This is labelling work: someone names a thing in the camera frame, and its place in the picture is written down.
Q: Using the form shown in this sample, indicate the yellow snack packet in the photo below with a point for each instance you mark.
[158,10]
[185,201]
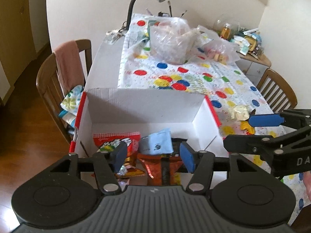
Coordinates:
[247,129]

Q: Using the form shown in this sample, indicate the floral cloth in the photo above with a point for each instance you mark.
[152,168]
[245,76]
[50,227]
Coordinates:
[71,99]

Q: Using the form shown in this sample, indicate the reddish brown foil snack packet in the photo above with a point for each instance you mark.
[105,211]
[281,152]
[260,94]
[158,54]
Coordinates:
[155,165]

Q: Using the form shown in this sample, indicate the light blue snack packet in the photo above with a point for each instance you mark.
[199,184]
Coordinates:
[160,142]

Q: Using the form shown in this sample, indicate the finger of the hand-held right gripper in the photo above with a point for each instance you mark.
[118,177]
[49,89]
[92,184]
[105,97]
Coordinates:
[243,143]
[266,120]

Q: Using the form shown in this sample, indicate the pile of assorted clutter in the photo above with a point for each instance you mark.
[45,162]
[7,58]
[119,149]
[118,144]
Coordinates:
[250,43]

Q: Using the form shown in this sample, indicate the yellowish wooden wardrobe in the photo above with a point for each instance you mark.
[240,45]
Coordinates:
[19,29]

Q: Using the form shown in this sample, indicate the person's right hand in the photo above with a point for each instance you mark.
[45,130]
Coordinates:
[308,184]

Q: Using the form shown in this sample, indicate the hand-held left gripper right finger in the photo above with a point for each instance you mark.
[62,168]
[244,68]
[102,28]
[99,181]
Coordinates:
[187,156]

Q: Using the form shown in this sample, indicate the red snack packet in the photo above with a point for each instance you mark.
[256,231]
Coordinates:
[109,140]

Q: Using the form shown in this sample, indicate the large clear plastic bag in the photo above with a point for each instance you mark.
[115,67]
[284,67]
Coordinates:
[170,41]

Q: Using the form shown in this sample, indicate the key bunch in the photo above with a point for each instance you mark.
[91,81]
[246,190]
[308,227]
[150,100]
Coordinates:
[115,34]

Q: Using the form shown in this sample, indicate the small clear plastic bag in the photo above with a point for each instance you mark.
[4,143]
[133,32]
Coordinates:
[218,51]

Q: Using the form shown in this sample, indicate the red and white cardboard box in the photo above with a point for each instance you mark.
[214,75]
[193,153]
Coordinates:
[145,106]

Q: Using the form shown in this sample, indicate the cream star-printed snack bag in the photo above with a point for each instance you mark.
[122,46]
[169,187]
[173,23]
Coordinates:
[239,111]

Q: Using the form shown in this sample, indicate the balloon printed tablecloth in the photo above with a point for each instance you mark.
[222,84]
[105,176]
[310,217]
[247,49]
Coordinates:
[145,65]

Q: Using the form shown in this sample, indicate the pink towel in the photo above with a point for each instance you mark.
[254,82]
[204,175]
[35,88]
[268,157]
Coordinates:
[68,63]

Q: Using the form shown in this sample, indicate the wooden chair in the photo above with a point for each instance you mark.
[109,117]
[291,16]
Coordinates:
[46,77]
[268,71]

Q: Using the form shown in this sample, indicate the shiny foil snack packet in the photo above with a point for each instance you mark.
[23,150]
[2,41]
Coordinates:
[132,171]

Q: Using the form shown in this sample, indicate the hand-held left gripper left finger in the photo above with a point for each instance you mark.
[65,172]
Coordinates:
[121,157]

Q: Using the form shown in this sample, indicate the clear glass jar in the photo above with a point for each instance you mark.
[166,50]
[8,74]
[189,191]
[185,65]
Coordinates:
[227,30]

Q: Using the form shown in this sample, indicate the wooden-topped side cabinet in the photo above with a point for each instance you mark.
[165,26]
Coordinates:
[252,70]

